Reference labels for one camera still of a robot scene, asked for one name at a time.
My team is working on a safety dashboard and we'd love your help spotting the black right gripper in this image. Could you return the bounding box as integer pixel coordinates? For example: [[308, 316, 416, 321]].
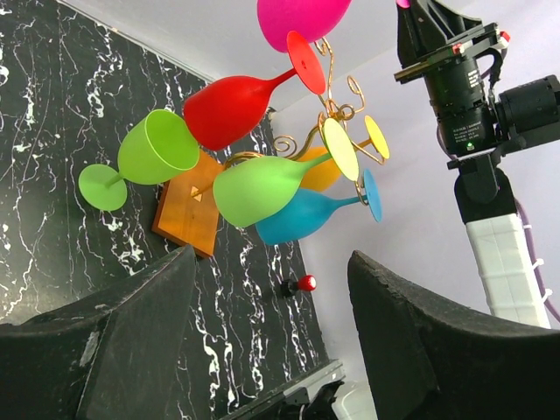
[[395, 0, 508, 158]]

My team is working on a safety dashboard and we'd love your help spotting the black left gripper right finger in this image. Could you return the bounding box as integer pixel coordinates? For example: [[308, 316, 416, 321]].
[[347, 251, 559, 419]]

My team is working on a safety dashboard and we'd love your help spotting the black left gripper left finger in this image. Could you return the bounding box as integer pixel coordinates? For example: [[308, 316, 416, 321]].
[[1, 246, 196, 419]]

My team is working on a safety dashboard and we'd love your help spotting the pink plastic wine glass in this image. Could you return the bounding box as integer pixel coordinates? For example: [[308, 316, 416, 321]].
[[256, 0, 412, 54]]

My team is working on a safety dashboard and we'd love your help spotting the orange plastic wine glass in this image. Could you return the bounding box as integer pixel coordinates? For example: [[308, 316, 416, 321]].
[[297, 115, 390, 192]]

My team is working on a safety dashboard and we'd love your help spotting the blue plastic wine glass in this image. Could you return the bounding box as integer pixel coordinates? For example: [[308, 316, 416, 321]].
[[255, 170, 383, 246]]

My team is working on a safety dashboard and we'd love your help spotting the green wine glass front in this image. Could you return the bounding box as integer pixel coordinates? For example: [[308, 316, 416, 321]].
[[213, 117, 361, 228]]

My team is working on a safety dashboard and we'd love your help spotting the green wine glass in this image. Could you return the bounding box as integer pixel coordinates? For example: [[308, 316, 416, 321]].
[[213, 117, 361, 228], [78, 109, 200, 211]]

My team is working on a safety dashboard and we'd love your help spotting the red plastic wine glass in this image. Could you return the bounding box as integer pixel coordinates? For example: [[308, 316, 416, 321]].
[[183, 31, 326, 151]]

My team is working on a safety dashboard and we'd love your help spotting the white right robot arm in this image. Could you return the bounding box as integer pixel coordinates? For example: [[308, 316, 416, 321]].
[[395, 1, 559, 328]]

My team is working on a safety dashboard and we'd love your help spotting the orange wooden rack base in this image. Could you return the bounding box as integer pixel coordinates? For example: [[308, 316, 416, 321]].
[[151, 151, 223, 258]]

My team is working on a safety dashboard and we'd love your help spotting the red emergency stop button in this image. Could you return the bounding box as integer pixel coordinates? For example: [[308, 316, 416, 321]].
[[280, 275, 317, 298]]

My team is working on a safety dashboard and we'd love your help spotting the gold wire wine glass rack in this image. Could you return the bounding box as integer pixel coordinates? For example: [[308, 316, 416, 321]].
[[187, 37, 390, 207]]

